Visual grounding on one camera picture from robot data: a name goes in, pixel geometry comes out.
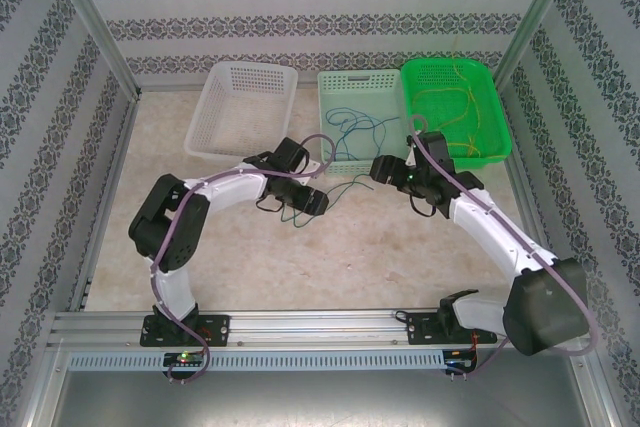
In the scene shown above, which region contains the light blue thin cable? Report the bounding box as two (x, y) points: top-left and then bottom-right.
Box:
(334, 115), (402, 164)

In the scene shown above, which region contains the yellow thin cable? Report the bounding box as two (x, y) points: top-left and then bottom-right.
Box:
(414, 85), (484, 158)
(447, 36), (496, 158)

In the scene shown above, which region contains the white perforated plastic basket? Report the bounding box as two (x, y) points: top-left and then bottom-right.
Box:
(183, 62), (300, 161)

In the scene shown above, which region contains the mint perforated plastic basket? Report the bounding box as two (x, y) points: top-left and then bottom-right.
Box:
(316, 70), (409, 178)

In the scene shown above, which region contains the bright green plastic basket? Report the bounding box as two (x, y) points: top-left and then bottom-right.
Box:
(399, 56), (514, 172)

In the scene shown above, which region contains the grey metal shelf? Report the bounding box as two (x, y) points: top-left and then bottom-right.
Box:
(47, 368), (611, 427)

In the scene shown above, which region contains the aluminium mounting rail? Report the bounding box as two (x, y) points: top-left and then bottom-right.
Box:
(47, 305), (595, 349)

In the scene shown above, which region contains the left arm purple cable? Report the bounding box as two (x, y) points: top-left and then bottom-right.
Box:
(148, 133), (337, 386)

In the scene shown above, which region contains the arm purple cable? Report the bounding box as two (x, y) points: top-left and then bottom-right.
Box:
(408, 115), (601, 381)
(148, 133), (337, 386)

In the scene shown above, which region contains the grey slotted cable duct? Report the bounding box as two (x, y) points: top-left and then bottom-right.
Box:
(67, 349), (447, 373)

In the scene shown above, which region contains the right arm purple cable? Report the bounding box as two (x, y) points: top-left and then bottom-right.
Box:
(408, 115), (601, 381)

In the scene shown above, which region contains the aluminium side rail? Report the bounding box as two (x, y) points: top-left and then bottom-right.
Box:
(67, 89), (144, 314)

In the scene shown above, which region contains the aluminium frame post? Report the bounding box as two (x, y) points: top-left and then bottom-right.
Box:
(48, 0), (143, 101)
(493, 0), (587, 98)

